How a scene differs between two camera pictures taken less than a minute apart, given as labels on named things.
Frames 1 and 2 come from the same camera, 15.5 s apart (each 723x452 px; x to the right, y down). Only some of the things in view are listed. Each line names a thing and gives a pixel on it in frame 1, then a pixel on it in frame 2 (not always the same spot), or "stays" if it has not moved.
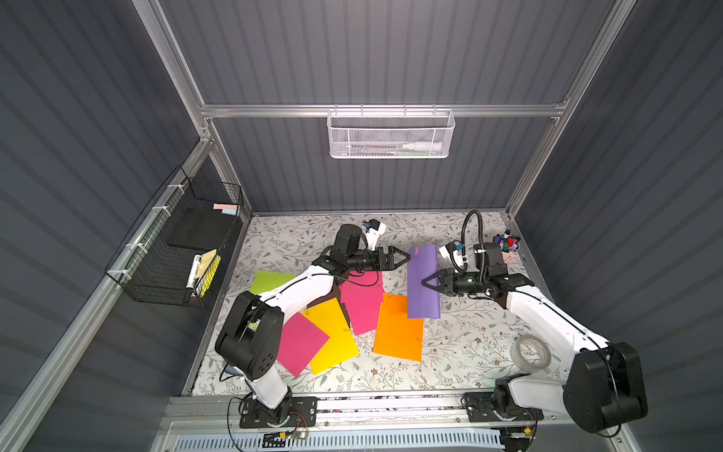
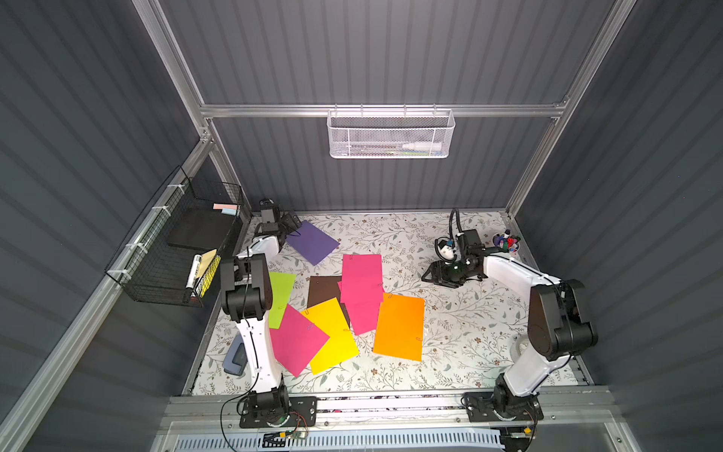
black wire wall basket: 171,252 stays
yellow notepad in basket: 208,266 stays
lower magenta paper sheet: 299,342 stays
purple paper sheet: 422,264 -> 312,242
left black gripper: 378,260 -> 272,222
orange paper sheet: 395,334 stays
